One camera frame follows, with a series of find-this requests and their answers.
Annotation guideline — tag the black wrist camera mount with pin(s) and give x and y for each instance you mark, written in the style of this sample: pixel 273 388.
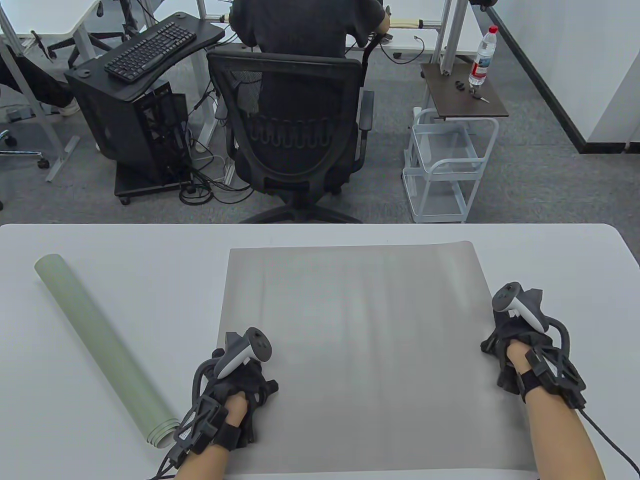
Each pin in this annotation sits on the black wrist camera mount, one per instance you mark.
pixel 197 425
pixel 555 375

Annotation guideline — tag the black chair base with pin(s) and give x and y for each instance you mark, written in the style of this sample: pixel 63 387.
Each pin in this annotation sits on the black chair base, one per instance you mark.
pixel 129 12

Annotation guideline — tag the grey foot pedal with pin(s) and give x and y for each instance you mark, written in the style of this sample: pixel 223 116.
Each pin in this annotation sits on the grey foot pedal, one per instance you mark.
pixel 16 115

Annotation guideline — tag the black mesh office chair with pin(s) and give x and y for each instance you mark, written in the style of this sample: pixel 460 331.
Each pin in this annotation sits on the black mesh office chair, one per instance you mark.
pixel 295 165

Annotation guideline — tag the person's right forearm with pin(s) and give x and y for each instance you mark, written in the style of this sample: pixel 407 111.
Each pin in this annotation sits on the person's right forearm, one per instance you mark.
pixel 565 445

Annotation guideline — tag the black rolling computer stand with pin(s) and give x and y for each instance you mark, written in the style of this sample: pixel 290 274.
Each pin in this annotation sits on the black rolling computer stand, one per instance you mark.
pixel 150 187

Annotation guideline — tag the small black object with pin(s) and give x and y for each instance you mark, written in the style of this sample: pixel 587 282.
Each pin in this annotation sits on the small black object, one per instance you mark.
pixel 460 85

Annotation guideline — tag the small key bunch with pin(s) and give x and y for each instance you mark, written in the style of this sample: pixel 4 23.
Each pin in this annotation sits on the small key bunch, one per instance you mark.
pixel 482 99

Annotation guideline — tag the grey metal frame leg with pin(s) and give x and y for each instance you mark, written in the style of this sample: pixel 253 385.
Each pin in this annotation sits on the grey metal frame leg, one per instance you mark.
pixel 62 159

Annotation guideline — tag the black keyboard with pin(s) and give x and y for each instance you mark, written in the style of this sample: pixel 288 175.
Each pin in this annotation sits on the black keyboard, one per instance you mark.
pixel 150 50

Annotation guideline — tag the green desk mat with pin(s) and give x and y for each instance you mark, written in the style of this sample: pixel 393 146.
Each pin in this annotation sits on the green desk mat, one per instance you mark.
pixel 100 340

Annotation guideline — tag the white desk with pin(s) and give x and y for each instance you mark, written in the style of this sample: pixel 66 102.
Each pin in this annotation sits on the white desk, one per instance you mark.
pixel 50 17
pixel 405 44

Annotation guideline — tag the silver chair base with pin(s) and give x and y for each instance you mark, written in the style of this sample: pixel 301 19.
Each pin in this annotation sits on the silver chair base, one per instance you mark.
pixel 43 163

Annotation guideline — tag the brown side table top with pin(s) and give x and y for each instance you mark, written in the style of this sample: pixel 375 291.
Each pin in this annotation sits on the brown side table top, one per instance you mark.
pixel 460 102

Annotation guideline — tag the grey desk mat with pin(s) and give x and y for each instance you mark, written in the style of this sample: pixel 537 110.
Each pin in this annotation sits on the grey desk mat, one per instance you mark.
pixel 360 325

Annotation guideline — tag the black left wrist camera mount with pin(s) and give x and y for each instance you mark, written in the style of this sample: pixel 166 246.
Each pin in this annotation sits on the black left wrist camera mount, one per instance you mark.
pixel 197 425

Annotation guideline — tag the person's right hand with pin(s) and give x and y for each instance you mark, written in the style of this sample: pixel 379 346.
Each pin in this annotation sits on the person's right hand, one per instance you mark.
pixel 507 332

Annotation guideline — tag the person's left hand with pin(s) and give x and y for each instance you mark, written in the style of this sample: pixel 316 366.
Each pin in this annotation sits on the person's left hand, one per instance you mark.
pixel 250 380

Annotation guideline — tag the black computer desk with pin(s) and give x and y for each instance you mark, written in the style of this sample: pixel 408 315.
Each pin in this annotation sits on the black computer desk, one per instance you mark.
pixel 205 32

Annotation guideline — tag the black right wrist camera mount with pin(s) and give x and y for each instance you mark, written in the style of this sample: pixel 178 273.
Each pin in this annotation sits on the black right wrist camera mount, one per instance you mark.
pixel 555 375

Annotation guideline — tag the black computer tower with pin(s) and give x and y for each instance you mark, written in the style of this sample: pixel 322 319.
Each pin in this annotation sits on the black computer tower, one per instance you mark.
pixel 110 125

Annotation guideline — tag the grey white hand controller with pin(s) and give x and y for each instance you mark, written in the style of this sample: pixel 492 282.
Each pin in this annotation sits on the grey white hand controller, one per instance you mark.
pixel 257 345
pixel 507 297

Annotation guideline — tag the silver aluminium frame post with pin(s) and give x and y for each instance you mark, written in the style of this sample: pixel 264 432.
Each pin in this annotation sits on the silver aluminium frame post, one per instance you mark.
pixel 448 60

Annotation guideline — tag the clear plastic water bottle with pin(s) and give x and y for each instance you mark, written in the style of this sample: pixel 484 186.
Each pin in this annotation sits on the clear plastic water bottle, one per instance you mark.
pixel 482 60

